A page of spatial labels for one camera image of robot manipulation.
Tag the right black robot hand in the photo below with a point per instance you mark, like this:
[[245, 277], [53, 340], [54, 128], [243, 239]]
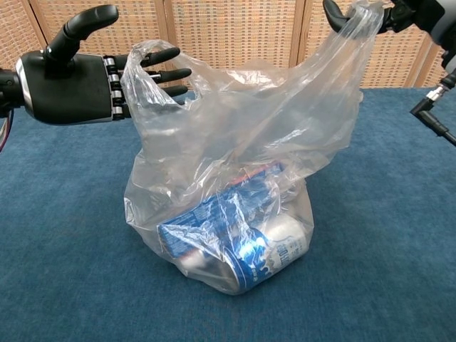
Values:
[[441, 21]]

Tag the clear plastic bag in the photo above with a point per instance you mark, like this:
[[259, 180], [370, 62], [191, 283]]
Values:
[[249, 128]]

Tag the blue carpet table cover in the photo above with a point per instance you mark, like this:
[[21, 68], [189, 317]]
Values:
[[53, 231]]

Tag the blue white drink can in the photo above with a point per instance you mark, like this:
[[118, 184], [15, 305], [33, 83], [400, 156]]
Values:
[[274, 260]]

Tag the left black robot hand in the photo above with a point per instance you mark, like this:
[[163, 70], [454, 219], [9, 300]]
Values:
[[71, 89]]

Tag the red blue snack pack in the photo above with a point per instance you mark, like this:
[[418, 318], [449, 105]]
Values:
[[261, 171]]

